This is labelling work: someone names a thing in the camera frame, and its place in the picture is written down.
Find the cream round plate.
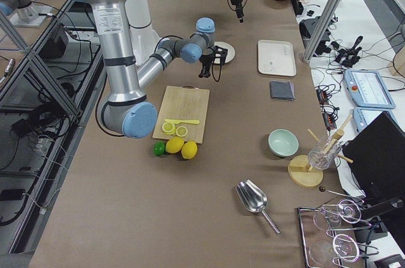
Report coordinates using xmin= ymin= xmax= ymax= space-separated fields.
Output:
xmin=208 ymin=41 xmax=236 ymax=65

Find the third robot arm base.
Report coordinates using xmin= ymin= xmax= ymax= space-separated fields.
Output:
xmin=1 ymin=0 xmax=45 ymax=28

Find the cream rabbit tray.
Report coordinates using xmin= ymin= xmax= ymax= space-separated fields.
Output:
xmin=258 ymin=40 xmax=297 ymax=77

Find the bamboo cutting board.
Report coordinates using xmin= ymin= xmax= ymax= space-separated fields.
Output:
xmin=153 ymin=86 xmax=209 ymax=144

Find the yellow plastic knife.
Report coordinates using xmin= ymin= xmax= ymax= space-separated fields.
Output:
xmin=164 ymin=118 xmax=200 ymax=125

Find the lemon slice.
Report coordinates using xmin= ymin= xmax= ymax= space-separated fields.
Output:
xmin=161 ymin=122 xmax=176 ymax=135
xmin=175 ymin=125 xmax=189 ymax=137

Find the grey folded cloth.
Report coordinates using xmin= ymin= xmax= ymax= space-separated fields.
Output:
xmin=270 ymin=80 xmax=295 ymax=101

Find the whole yellow lemon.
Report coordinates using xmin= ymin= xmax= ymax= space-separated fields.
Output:
xmin=165 ymin=136 xmax=185 ymax=154
xmin=181 ymin=141 xmax=198 ymax=160

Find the green lime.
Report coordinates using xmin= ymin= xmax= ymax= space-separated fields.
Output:
xmin=153 ymin=141 xmax=166 ymax=156

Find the mint green bowl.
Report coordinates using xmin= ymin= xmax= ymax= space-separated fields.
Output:
xmin=268 ymin=129 xmax=299 ymax=157

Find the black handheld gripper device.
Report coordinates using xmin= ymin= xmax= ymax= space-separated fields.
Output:
xmin=335 ymin=35 xmax=363 ymax=68

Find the wooden mug tree stand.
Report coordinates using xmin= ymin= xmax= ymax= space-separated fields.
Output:
xmin=288 ymin=115 xmax=353 ymax=188

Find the metal scoop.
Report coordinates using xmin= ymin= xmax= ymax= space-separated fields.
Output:
xmin=235 ymin=179 xmax=281 ymax=234

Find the clear glass mug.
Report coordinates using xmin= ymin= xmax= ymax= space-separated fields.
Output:
xmin=308 ymin=136 xmax=342 ymax=170

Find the blue teach pendant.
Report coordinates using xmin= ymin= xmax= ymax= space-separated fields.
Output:
xmin=352 ymin=107 xmax=396 ymax=132
xmin=344 ymin=69 xmax=396 ymax=110

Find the black monitor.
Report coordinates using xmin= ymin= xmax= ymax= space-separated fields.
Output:
xmin=342 ymin=112 xmax=404 ymax=200

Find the aluminium frame post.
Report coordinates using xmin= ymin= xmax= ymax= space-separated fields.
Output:
xmin=302 ymin=0 xmax=341 ymax=63

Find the wire glass rack tray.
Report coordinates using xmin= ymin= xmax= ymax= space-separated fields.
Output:
xmin=297 ymin=198 xmax=379 ymax=267

